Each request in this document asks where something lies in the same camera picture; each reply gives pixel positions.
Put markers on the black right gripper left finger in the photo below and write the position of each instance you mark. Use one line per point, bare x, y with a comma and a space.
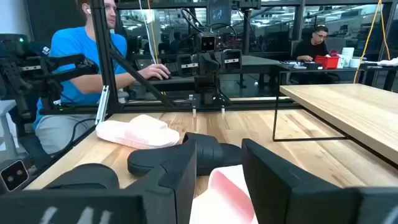
168, 193

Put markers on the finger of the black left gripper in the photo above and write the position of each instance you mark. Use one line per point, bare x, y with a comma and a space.
187, 66
232, 59

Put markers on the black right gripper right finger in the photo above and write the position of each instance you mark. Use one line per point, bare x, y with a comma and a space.
280, 186

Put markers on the black slide sandal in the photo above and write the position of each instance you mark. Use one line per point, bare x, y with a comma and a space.
87, 177
214, 155

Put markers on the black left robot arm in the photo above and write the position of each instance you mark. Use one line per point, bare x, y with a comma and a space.
206, 90

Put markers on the small dark screen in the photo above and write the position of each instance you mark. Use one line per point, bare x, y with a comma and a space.
219, 12

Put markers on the red box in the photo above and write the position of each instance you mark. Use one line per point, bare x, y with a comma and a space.
327, 62

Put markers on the white containers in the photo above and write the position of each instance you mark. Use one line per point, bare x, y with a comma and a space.
347, 56

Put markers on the dark office desk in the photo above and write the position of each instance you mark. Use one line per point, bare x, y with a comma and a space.
373, 67

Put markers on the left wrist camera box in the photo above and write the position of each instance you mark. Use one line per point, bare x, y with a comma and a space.
207, 43

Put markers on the black aluminium table frame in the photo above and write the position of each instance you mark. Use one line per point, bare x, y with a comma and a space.
105, 46

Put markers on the silver aluminium bracket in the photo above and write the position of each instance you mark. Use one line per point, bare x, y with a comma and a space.
102, 104

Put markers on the wooden shelf, black metal frame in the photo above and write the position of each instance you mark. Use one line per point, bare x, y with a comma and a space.
342, 105

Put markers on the small table-level camera box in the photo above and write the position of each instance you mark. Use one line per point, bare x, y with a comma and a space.
14, 175

